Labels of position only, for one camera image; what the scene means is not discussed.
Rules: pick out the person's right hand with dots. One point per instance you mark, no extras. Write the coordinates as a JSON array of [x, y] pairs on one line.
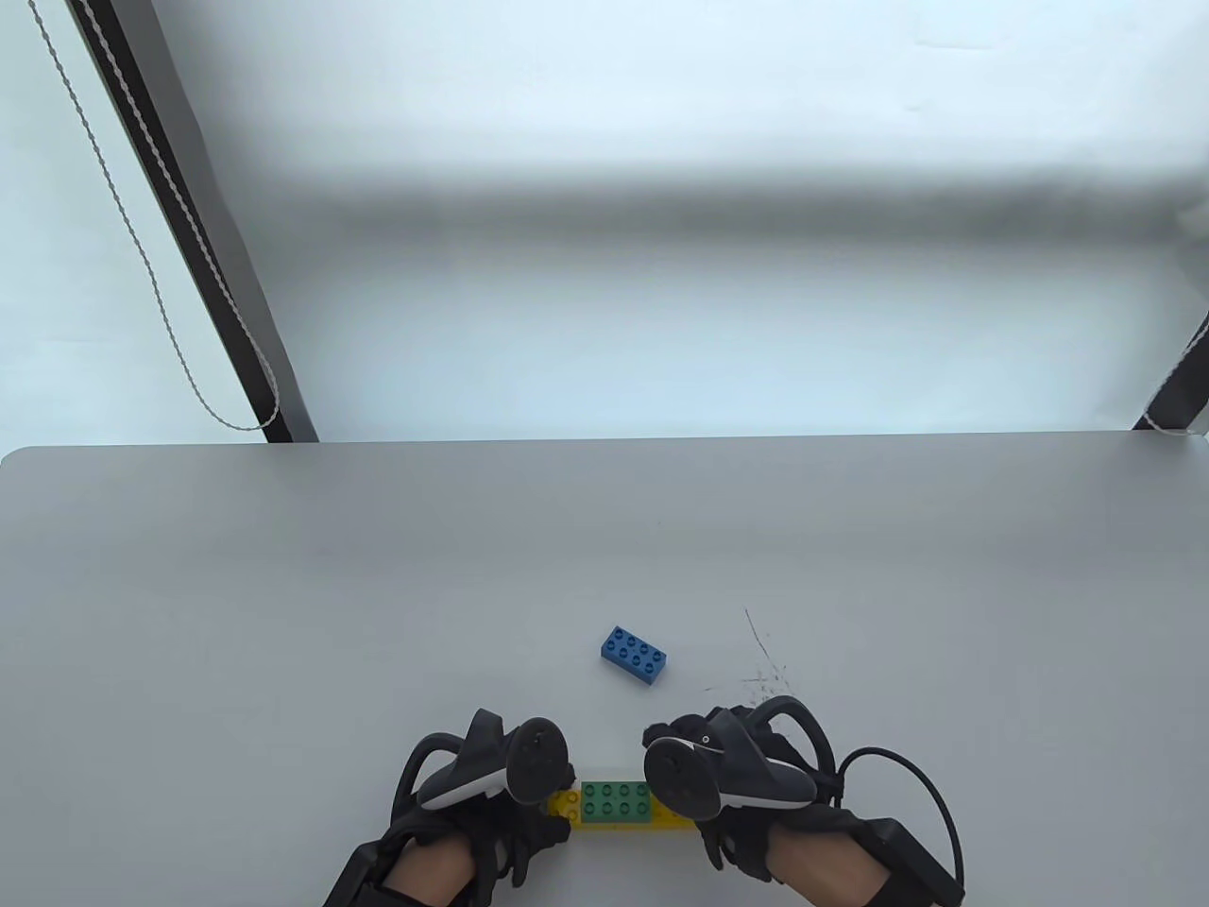
[[746, 846]]

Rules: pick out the person's left hand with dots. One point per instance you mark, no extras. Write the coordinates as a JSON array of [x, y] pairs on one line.
[[501, 841]]

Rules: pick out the person's right fingers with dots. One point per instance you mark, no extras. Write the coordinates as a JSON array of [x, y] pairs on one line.
[[732, 850]]

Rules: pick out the person's left fingers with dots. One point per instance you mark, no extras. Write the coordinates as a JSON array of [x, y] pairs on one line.
[[534, 841]]

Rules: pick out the yellow toy brick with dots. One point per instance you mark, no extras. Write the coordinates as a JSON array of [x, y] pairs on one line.
[[664, 818]]

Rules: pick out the person's left forearm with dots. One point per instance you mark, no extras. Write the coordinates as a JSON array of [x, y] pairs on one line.
[[430, 874]]

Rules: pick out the person's right forearm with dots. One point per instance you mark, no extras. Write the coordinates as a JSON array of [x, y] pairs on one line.
[[822, 874]]

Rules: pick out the black glove-mounted controller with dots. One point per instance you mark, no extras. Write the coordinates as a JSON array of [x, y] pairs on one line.
[[510, 756], [727, 770]]

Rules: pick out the green toy brick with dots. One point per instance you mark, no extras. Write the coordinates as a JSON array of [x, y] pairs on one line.
[[616, 799]]

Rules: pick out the blue toy brick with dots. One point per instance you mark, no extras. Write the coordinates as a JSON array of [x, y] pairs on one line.
[[635, 656]]

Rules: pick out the black frame pole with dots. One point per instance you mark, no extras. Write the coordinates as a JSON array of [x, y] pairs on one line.
[[1185, 387], [194, 222]]

